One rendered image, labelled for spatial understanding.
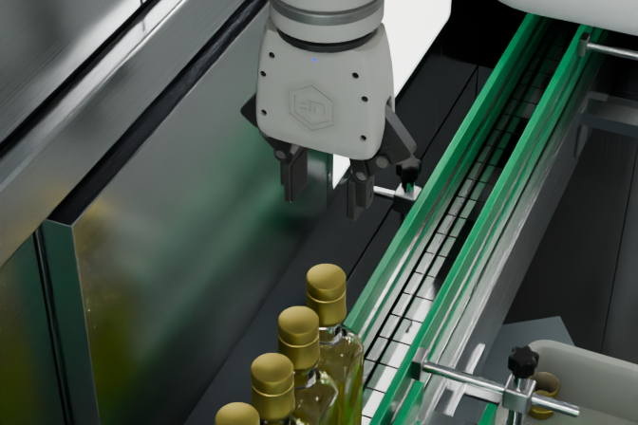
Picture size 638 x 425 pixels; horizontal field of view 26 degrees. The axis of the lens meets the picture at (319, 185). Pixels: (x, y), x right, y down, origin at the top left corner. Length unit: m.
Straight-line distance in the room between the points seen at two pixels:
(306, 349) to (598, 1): 0.42
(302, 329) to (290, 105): 0.19
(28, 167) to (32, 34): 0.09
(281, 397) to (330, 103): 0.24
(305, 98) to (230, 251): 0.29
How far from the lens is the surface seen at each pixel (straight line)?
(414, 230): 1.56
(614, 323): 2.44
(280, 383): 1.09
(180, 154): 1.13
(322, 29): 0.98
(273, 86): 1.04
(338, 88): 1.02
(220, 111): 1.18
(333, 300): 1.18
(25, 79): 0.95
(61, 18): 0.98
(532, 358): 1.34
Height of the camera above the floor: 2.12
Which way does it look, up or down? 39 degrees down
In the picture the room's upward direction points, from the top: straight up
